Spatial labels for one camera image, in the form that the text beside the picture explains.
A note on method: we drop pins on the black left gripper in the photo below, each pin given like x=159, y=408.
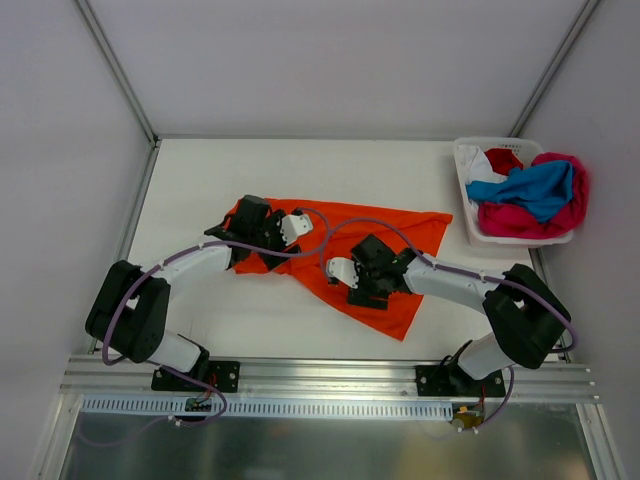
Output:
x=275, y=244

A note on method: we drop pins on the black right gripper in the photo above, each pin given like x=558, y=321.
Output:
x=364, y=288

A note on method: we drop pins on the orange t shirt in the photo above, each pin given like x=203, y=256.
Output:
x=353, y=223

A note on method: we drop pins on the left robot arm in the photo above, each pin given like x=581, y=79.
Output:
x=129, y=314

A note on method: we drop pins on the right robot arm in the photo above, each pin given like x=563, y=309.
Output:
x=526, y=318

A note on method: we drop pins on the magenta pink t shirt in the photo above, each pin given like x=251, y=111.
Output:
x=513, y=221

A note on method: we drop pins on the white t shirt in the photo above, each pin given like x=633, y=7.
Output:
x=475, y=165

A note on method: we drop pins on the red t shirt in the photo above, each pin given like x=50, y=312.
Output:
x=503, y=160

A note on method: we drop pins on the blue t shirt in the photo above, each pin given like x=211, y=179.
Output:
x=542, y=189

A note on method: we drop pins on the white plastic laundry basket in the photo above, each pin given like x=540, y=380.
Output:
x=526, y=151

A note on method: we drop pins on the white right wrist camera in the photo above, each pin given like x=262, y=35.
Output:
x=342, y=270

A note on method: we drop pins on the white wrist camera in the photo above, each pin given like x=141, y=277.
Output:
x=342, y=270
x=294, y=226

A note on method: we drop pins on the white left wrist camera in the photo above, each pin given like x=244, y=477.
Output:
x=294, y=226

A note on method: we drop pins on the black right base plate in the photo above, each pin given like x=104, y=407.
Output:
x=452, y=381

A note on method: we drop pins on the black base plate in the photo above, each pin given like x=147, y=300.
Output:
x=223, y=375
x=452, y=381

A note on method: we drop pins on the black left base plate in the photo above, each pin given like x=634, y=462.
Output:
x=223, y=375

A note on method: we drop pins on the white slotted cable duct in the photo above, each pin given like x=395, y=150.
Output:
x=270, y=408

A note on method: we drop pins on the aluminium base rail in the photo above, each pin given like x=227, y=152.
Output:
x=554, y=382

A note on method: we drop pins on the aluminium frame post left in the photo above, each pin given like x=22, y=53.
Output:
x=115, y=67

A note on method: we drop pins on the aluminium frame post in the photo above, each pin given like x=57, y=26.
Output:
x=577, y=27
x=115, y=67

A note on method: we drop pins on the aluminium frame post right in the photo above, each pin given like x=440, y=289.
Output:
x=577, y=27

